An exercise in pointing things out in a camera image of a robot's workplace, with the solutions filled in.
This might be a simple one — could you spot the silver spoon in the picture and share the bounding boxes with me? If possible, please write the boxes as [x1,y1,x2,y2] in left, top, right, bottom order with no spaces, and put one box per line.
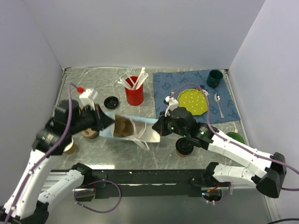
[214,94,225,119]

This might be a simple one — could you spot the cardboard cup carrier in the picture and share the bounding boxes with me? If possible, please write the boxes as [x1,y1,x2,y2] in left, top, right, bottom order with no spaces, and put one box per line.
[113,115,135,138]
[80,128,99,139]

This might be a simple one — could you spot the white wrapped straws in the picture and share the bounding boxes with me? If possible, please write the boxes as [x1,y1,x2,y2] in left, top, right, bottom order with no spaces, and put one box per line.
[117,67,149,90]

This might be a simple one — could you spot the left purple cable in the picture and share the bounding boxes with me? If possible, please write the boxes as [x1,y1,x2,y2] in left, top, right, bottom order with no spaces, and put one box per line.
[3,83,80,224]

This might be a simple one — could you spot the blue letter-print cloth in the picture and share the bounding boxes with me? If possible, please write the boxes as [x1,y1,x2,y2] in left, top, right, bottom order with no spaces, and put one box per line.
[153,70,240,124]

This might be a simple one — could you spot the yellow dotted plate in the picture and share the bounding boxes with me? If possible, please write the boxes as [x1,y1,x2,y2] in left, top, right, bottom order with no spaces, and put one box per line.
[177,89,208,116]

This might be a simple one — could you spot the red straw holder cup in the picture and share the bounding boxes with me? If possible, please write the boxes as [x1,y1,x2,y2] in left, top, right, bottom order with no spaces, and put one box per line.
[125,85,143,106]

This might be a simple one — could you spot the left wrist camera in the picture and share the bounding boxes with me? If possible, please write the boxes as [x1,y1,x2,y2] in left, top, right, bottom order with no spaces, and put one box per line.
[77,87,98,110]

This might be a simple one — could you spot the dark green mug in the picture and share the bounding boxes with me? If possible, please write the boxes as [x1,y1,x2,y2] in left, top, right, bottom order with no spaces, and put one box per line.
[206,70,223,88]

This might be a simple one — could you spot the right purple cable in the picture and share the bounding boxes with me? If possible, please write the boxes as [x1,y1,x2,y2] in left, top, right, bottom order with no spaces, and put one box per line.
[170,83,299,203]

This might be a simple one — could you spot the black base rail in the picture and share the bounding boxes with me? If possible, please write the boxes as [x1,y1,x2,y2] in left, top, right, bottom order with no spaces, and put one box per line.
[63,162,234,200]

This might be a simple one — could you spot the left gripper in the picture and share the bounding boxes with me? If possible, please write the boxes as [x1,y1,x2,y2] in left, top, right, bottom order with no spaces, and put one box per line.
[68,102,115,134]

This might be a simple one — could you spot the black cup lid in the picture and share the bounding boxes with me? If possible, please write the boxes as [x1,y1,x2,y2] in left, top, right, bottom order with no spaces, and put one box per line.
[104,96,119,110]
[176,138,194,152]

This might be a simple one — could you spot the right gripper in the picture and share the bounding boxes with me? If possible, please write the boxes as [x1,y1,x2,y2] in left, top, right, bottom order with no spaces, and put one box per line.
[152,110,189,138]

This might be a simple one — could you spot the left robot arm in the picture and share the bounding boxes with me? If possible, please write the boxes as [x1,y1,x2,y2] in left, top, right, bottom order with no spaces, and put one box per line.
[0,100,115,224]

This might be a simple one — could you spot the purple cable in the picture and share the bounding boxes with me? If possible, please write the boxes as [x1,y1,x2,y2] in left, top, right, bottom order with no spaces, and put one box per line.
[170,83,299,203]
[3,83,80,224]

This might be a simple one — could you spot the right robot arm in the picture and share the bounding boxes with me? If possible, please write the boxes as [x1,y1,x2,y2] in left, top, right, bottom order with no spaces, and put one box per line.
[152,107,286,198]

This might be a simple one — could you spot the light blue paper bag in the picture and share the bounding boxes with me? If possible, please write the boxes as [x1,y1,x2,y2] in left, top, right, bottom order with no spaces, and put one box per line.
[99,112,161,150]

